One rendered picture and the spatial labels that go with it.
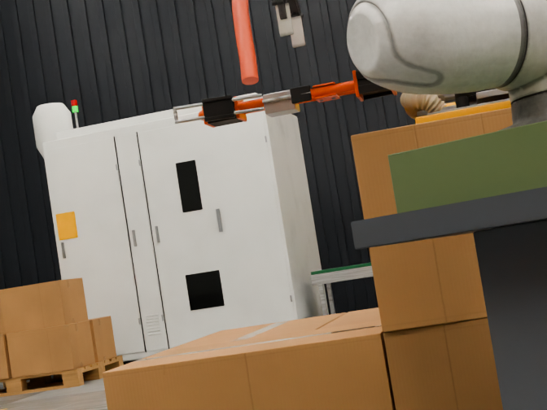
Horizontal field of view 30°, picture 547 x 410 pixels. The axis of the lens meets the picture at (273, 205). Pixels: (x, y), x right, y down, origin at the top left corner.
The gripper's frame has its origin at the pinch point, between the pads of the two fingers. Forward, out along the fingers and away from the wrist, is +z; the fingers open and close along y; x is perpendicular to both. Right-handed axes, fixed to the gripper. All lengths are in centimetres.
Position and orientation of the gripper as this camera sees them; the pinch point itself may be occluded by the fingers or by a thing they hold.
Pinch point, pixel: (292, 36)
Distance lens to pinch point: 233.1
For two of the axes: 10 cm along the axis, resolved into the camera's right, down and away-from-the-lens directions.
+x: -9.6, 1.6, 2.1
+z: 1.5, 9.9, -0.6
